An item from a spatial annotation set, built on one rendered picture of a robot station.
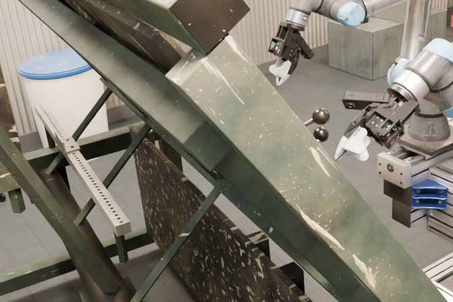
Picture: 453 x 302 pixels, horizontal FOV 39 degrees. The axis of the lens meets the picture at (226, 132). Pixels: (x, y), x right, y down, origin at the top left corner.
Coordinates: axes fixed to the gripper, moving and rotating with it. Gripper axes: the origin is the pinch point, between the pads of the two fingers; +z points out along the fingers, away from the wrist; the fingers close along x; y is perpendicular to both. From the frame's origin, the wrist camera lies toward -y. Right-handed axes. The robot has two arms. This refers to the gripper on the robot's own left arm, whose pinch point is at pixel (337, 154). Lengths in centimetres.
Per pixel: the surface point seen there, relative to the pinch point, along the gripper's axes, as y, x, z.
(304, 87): -256, 348, -102
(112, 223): -60, 34, 54
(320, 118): -1.3, -13.5, -1.1
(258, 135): 10.2, -42.8, 14.1
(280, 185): 13.7, -33.1, 16.9
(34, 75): -302, 161, 52
